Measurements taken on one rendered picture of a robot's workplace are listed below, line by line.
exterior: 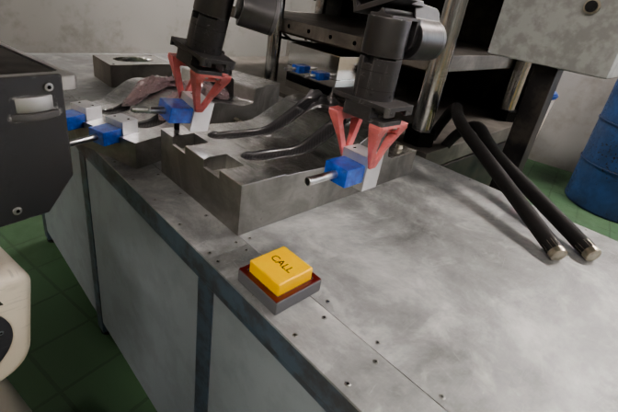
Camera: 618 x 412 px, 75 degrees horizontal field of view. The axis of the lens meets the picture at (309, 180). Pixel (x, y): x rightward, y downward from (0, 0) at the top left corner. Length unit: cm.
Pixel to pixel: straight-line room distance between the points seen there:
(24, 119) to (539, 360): 64
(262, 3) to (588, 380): 66
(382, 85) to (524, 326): 38
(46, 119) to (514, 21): 111
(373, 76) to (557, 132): 380
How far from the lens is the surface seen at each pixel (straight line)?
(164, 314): 100
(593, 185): 350
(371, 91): 55
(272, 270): 53
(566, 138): 430
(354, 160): 60
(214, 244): 63
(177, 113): 70
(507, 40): 128
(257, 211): 65
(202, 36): 68
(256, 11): 67
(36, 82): 51
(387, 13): 55
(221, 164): 71
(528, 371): 58
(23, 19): 349
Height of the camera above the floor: 117
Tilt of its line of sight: 25 degrees down
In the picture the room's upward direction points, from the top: 9 degrees clockwise
